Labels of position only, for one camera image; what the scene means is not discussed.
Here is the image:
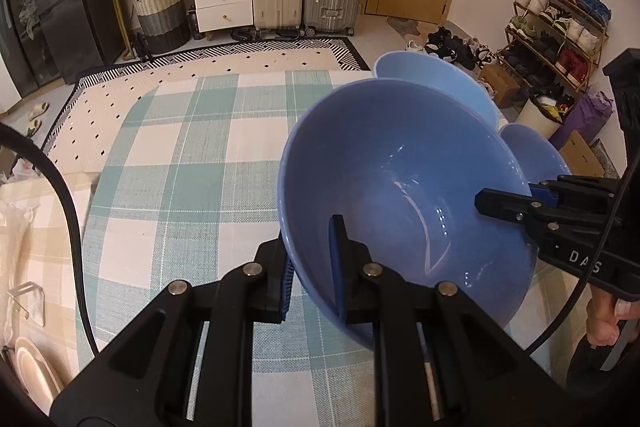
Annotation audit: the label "large blue bowl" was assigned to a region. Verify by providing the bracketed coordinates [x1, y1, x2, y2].
[278, 79, 535, 325]

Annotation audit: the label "stacked cream plates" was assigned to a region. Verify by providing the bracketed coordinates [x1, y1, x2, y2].
[14, 337, 64, 415]

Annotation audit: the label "person's right hand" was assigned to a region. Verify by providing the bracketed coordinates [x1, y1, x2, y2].
[586, 286, 640, 347]

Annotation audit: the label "right blue bowl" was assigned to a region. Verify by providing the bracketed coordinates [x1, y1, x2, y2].
[499, 124, 572, 184]

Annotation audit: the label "cardboard box with cat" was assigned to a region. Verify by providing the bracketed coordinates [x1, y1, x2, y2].
[560, 131, 605, 178]

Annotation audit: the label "white trash bin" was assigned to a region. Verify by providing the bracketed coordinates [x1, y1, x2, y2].
[515, 98, 562, 140]

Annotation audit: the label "purple bag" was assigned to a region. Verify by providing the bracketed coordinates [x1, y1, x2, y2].
[549, 90, 615, 150]

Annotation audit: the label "small brown cardboard box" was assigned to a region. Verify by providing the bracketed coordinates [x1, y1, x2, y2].
[480, 64, 521, 98]

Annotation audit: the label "teal plaid tablecloth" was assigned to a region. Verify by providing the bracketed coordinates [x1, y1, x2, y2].
[82, 72, 573, 426]

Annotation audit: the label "rear blue bowl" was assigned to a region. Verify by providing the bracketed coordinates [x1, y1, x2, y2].
[373, 51, 500, 130]

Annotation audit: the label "shoe rack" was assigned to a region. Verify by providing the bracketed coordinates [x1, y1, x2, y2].
[498, 0, 612, 94]

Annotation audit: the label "dotted floor rug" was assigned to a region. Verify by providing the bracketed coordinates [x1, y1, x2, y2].
[43, 37, 369, 173]

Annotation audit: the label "woven laundry basket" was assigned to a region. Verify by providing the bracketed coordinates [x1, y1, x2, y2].
[131, 0, 191, 54]

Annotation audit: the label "black cable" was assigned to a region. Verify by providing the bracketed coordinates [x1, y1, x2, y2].
[0, 121, 101, 356]

